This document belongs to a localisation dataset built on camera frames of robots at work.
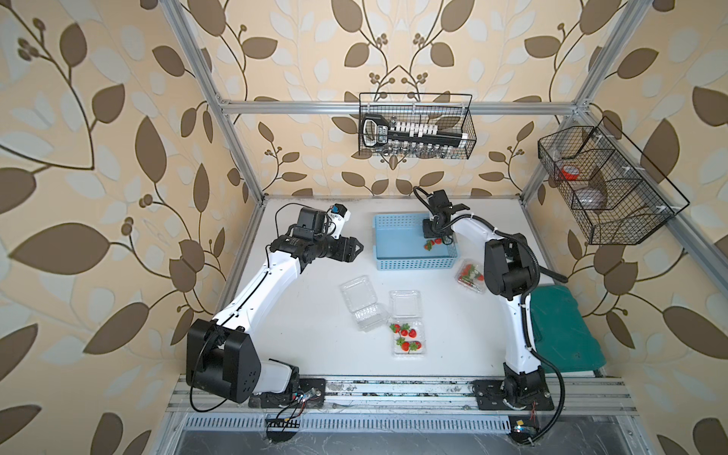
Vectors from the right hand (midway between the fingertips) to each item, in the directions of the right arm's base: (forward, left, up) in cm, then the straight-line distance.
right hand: (432, 231), depth 107 cm
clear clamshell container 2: (-29, +13, -2) cm, 32 cm away
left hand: (-18, +30, +19) cm, 40 cm away
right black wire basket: (-15, -42, +32) cm, 55 cm away
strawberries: (-37, +14, -1) cm, 40 cm away
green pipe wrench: (-20, -39, -2) cm, 44 cm away
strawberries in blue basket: (-5, +2, -1) cm, 6 cm away
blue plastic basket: (-4, +13, -3) cm, 14 cm away
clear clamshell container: (-26, +28, -2) cm, 38 cm away
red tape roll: (-4, -35, +31) cm, 47 cm away
